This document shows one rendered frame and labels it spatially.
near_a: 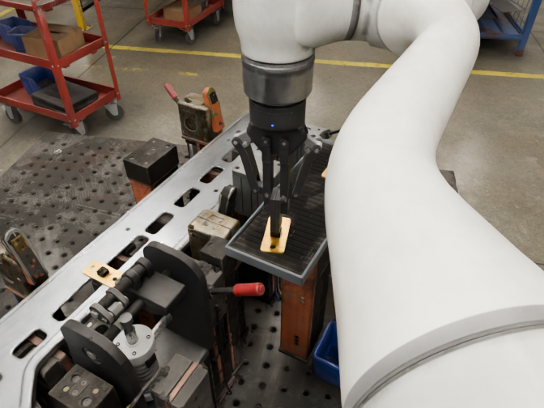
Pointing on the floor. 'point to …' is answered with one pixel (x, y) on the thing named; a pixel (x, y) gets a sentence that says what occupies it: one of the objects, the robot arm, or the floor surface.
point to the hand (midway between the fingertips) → (276, 210)
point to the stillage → (507, 23)
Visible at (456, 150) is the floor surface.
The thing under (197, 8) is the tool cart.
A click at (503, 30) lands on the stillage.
